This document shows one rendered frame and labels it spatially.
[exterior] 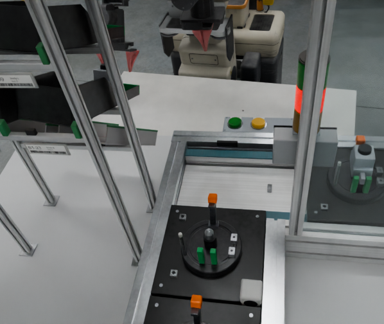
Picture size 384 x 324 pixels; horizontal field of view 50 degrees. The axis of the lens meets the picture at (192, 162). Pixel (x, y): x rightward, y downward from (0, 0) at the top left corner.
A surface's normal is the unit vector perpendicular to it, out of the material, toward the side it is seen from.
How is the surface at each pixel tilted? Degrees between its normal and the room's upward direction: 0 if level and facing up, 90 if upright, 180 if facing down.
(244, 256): 0
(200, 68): 8
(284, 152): 90
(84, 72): 0
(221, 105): 0
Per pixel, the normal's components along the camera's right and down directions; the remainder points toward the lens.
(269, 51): -0.28, 0.72
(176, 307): -0.11, -0.67
